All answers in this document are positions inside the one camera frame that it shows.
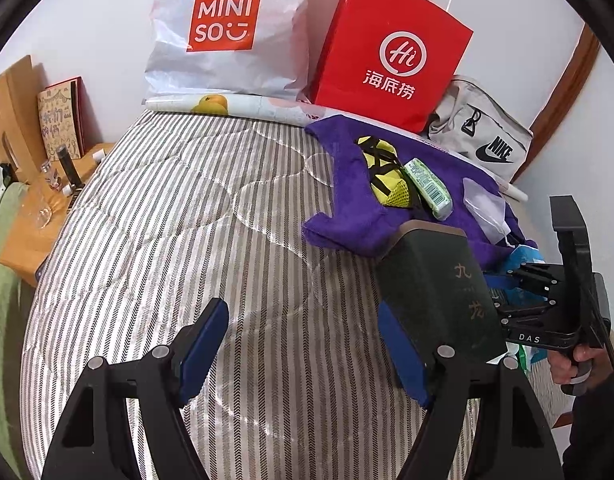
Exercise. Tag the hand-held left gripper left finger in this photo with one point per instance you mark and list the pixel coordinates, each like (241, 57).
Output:
(202, 350)

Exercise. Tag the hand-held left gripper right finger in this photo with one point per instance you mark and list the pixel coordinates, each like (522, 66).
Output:
(404, 360)

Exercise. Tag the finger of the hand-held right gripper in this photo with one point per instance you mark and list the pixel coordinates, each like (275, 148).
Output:
(522, 310)
(532, 277)

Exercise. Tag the dark green tin box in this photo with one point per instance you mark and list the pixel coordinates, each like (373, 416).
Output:
(437, 285)

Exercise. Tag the green tissue pack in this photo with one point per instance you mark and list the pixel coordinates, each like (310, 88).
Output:
(427, 187)

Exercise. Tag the yellow mesh pouch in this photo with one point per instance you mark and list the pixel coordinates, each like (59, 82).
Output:
(384, 180)

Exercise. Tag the person's right forearm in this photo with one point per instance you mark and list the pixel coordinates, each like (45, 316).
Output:
(597, 435)

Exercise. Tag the person's right hand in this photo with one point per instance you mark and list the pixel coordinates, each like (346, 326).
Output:
(577, 367)

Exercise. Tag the blue tissue pack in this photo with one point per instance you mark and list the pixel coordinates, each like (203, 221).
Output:
(524, 255)

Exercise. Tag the clear plastic bag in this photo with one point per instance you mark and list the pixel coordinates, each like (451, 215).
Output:
(484, 207)

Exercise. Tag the grey striped mattress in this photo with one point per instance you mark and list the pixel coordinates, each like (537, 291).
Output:
(187, 235)

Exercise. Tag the grey sling bag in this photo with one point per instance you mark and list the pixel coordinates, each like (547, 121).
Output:
(487, 130)

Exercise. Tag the purple towel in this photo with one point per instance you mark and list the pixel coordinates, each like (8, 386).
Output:
(352, 200)

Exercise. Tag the green bed sheet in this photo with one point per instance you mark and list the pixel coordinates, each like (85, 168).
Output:
(7, 310)

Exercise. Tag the wooden nightstand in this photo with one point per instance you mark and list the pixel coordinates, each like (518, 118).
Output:
(32, 245)

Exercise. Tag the small white tube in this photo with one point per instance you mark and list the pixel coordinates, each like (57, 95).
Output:
(71, 189)

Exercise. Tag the clear drinking glass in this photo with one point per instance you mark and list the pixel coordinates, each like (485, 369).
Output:
(41, 212)

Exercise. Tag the black bottle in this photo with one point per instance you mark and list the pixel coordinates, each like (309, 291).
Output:
(69, 167)

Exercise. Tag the small glass jar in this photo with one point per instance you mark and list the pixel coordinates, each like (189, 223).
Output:
(50, 171)

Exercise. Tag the rolled white printed poster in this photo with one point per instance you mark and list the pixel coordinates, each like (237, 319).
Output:
(247, 107)

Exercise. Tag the red paper bag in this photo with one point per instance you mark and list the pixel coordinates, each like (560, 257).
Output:
(387, 60)

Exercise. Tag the illustrated book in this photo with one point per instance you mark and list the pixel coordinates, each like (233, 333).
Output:
(62, 120)

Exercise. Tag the wooden headboard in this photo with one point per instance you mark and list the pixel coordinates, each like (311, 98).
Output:
(12, 110)

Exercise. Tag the white plastic shopping bag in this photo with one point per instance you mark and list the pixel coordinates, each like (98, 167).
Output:
(222, 35)

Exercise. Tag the wooden door frame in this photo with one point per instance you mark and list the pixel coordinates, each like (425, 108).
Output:
(562, 100)

